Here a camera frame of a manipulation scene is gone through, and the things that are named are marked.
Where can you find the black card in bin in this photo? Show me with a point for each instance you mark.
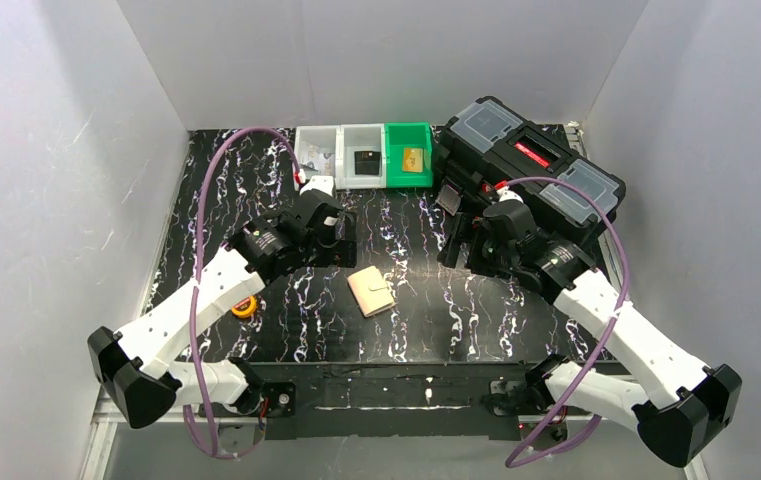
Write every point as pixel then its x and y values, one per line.
pixel 367 163

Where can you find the beige leather card holder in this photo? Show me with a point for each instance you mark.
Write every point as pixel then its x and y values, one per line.
pixel 371 291

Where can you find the silver cards in bin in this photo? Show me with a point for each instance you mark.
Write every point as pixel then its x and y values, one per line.
pixel 318 160

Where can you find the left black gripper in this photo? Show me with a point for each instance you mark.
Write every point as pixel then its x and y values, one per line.
pixel 343 229

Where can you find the white storage bin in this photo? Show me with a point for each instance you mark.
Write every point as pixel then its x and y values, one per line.
pixel 361 137
pixel 324 136

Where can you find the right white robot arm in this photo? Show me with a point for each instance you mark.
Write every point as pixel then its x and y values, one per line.
pixel 676 403

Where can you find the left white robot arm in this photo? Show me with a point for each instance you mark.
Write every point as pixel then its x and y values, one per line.
pixel 137 364

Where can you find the gold card in bin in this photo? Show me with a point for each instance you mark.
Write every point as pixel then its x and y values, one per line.
pixel 412 160

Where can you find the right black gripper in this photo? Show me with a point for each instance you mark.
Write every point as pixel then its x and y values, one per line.
pixel 455 232

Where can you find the black plastic toolbox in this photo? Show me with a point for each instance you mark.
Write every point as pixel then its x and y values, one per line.
pixel 488 143

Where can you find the left white storage bin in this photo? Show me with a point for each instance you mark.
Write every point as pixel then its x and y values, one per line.
pixel 324 136

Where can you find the middle white storage bin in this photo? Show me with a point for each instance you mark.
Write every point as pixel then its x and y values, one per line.
pixel 361 137

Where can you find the green storage bin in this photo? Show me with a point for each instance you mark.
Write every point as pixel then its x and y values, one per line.
pixel 397 137

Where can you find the aluminium frame rail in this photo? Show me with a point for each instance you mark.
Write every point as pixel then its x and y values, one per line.
pixel 112 443

